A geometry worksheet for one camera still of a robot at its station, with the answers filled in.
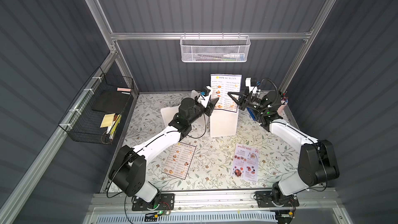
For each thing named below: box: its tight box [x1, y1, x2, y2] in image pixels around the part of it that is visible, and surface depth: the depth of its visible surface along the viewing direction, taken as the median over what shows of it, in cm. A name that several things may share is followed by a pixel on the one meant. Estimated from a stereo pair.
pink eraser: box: [116, 87, 132, 92], surface depth 88 cm
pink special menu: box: [230, 142, 260, 184], surface depth 88 cm
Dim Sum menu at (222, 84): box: [210, 74, 243, 113], surface depth 72 cm
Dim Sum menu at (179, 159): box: [161, 142, 197, 180], surface depth 88 cm
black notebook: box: [91, 90, 131, 114], surface depth 77 cm
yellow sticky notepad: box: [100, 113, 116, 128], surface depth 73 cm
